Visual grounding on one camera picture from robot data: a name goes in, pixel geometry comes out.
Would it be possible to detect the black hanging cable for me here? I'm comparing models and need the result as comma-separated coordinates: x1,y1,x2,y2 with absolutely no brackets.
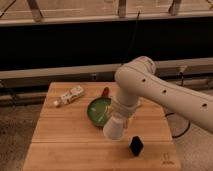
111,9,141,81

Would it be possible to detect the green pan red handle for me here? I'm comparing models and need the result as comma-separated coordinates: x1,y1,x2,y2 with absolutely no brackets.
87,87,111,128

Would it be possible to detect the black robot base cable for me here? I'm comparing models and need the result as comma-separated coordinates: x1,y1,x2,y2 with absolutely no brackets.
164,111,192,139

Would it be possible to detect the black diamond-shaped object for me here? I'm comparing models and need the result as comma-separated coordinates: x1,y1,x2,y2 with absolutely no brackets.
130,136,144,156

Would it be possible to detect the white ceramic cup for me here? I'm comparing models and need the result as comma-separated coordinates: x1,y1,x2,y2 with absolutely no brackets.
103,117,124,140

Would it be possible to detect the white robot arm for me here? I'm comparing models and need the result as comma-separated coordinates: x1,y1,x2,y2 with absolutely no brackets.
103,57,213,139

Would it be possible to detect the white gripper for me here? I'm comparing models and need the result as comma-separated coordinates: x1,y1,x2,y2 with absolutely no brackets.
108,99,140,128

